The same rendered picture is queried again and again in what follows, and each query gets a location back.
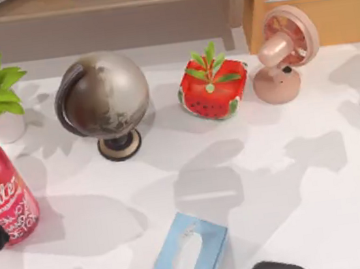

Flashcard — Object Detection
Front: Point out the wooden open shelf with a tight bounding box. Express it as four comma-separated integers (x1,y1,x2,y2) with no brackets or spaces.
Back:
0,0,255,79

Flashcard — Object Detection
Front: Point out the wooden cupboard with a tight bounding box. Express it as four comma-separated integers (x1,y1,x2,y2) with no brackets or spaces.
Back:
240,0,360,57

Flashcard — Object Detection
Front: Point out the red drink bottle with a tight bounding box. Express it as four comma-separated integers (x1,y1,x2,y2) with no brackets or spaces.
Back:
0,129,45,248

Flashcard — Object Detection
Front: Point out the grey desk globe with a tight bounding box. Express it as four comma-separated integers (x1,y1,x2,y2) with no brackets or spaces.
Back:
48,46,158,170

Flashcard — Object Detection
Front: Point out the light blue tissue box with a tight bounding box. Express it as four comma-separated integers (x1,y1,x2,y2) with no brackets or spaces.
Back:
134,206,234,269

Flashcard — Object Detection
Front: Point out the red watermelon pattern box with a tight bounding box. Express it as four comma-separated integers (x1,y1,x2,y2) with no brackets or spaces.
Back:
171,37,254,125

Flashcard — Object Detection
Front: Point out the pink desk fan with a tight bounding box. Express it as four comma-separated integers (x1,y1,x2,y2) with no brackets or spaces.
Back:
244,1,327,107

